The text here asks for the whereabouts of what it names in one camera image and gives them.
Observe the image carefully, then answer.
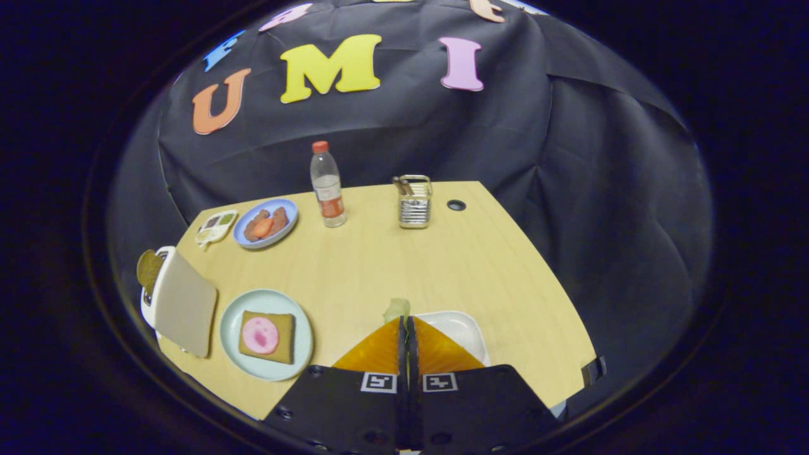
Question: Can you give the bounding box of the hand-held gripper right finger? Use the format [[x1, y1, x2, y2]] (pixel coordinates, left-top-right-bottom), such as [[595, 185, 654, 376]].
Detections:
[[406, 316, 563, 455]]

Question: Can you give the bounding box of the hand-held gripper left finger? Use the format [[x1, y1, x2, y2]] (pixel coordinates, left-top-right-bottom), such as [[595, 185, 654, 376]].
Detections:
[[262, 316, 408, 455]]

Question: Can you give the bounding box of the dark toasted bread slice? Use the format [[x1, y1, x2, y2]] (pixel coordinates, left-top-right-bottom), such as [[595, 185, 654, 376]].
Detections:
[[136, 249, 164, 294]]

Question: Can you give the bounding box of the small white dish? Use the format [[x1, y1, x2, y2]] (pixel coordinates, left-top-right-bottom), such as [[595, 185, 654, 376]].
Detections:
[[414, 310, 491, 367]]

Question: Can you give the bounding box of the light brown bread slice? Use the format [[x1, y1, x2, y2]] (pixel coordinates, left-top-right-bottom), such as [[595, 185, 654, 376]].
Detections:
[[239, 310, 296, 365]]

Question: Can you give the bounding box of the pink ham slice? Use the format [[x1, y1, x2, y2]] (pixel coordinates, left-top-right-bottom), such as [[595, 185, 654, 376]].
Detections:
[[242, 317, 280, 355]]

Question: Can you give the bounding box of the black table clamp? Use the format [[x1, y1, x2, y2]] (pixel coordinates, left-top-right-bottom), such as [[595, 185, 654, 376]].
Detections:
[[581, 356, 609, 387]]

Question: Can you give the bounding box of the pale green plate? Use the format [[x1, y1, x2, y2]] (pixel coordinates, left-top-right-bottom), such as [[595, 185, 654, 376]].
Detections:
[[219, 289, 314, 382]]

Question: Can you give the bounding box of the white toaster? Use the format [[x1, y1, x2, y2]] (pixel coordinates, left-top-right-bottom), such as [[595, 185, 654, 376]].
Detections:
[[140, 246, 219, 359]]

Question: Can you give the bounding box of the metal utensil holder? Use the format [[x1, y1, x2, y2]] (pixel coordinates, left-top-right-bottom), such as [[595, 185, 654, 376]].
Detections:
[[398, 174, 434, 229]]

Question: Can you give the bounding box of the blue plate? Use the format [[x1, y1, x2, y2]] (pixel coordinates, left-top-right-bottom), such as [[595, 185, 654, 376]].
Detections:
[[233, 198, 299, 250]]

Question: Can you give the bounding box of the clear bottle with red cap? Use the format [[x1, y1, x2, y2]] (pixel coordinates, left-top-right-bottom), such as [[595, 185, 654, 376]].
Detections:
[[310, 140, 348, 229]]

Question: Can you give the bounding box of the white divided condiment tray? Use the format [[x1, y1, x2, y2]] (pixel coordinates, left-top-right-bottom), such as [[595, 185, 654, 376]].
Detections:
[[195, 210, 239, 248]]

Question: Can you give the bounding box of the black backdrop cloth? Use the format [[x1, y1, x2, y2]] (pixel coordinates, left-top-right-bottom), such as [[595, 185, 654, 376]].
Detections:
[[107, 0, 715, 418]]

